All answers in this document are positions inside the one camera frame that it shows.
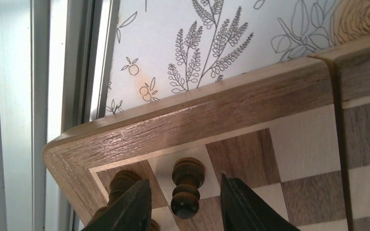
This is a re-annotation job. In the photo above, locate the floral patterned table mat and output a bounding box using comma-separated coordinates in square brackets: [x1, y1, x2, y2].
[105, 0, 370, 116]

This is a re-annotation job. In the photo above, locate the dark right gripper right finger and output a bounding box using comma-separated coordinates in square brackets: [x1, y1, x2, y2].
[221, 173, 298, 231]

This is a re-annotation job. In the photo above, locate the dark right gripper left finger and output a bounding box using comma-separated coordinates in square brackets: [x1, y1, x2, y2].
[83, 179, 152, 231]

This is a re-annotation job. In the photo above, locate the aluminium front rail frame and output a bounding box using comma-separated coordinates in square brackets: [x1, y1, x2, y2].
[0, 0, 120, 231]

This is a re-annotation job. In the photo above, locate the dark chess piece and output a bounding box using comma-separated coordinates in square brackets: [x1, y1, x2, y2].
[89, 170, 160, 231]
[171, 157, 205, 219]

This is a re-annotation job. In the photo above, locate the wooden chess board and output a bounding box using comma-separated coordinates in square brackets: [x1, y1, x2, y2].
[42, 35, 370, 231]

